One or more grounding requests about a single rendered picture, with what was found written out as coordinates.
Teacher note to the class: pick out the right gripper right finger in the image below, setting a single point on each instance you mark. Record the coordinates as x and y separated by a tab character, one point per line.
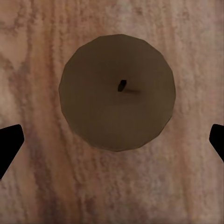
217	139

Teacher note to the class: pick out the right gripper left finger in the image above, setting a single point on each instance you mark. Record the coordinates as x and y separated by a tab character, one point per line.
11	140

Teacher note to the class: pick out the pillar candle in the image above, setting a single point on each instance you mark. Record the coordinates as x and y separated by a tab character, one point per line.
117	92

